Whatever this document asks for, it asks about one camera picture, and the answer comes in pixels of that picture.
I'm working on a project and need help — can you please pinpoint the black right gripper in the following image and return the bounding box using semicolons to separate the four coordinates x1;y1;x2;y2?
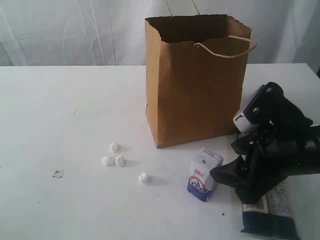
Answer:
209;126;315;203

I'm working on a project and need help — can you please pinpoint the white crumpled ball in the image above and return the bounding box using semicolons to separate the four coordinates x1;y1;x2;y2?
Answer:
138;172;149;184
109;142;121;153
101;156;115;167
115;155;126;167

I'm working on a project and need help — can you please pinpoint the white blue salt packet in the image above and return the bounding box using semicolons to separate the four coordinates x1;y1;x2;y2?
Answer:
187;147;223;202

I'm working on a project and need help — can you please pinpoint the brown paper bag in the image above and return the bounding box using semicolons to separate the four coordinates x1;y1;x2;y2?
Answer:
144;14;257;148

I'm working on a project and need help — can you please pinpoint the spaghetti pasta package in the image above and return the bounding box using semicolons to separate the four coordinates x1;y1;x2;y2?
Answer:
242;180;299;240

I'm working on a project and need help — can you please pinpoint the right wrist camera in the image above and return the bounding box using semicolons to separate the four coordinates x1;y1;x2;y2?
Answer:
233;82;284;134

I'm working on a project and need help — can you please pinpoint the white backdrop curtain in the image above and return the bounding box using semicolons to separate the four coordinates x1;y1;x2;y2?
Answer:
0;0;320;71

